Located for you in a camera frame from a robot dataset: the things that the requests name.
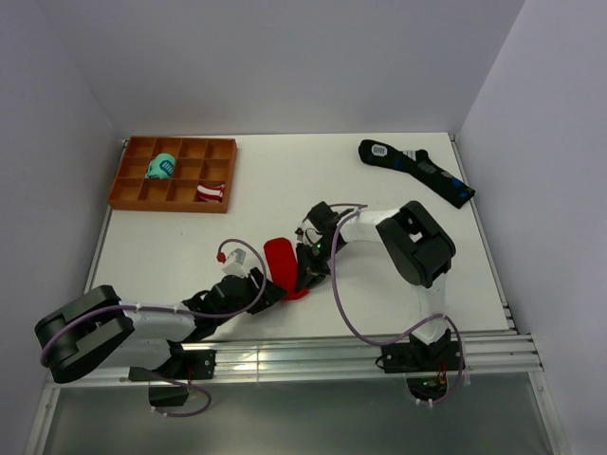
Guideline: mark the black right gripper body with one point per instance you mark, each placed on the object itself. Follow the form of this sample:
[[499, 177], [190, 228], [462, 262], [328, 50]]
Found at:
[[323, 247]]

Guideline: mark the red Santa sock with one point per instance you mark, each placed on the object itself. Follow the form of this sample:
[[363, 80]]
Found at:
[[283, 266]]

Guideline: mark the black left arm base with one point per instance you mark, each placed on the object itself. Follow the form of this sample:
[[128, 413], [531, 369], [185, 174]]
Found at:
[[189, 365]]

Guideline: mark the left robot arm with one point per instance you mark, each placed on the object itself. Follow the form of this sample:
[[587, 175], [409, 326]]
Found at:
[[99, 329]]

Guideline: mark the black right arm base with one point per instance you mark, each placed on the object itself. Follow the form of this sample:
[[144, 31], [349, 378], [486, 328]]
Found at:
[[417, 357]]

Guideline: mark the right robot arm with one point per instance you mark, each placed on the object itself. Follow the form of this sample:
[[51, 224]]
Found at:
[[419, 248]]

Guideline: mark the red white striped rolled sock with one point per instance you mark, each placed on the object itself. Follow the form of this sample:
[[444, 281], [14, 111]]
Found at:
[[212, 194]]

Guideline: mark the black and blue sock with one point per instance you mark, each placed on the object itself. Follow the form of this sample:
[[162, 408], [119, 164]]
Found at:
[[417, 164]]

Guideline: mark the wooden compartment tray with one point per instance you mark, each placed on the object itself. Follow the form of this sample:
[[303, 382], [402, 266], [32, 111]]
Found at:
[[199, 160]]

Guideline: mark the teal rolled sock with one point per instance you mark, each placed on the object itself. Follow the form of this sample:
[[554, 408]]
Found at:
[[161, 167]]

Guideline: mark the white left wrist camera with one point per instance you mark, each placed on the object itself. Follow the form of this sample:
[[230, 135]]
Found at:
[[233, 263]]

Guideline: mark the aluminium frame rail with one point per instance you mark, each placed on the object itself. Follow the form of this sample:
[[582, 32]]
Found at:
[[348, 358]]

